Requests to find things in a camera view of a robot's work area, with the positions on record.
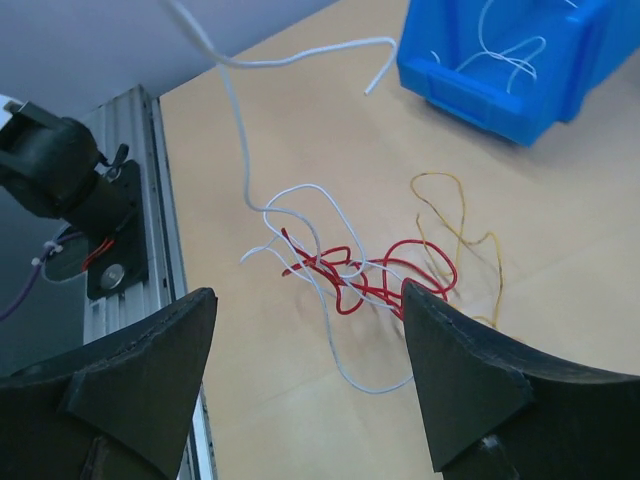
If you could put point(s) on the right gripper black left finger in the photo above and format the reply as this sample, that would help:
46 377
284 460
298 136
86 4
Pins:
119 407

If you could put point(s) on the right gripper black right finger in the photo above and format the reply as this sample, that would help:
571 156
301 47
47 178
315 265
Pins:
495 408

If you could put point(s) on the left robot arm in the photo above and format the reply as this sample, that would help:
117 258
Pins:
52 166

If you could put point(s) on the small blue bin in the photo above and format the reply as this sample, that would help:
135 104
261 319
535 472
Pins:
514 68

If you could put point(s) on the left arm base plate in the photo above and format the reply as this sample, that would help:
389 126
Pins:
121 260

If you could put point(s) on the aluminium rail frame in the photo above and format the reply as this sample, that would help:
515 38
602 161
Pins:
134 118

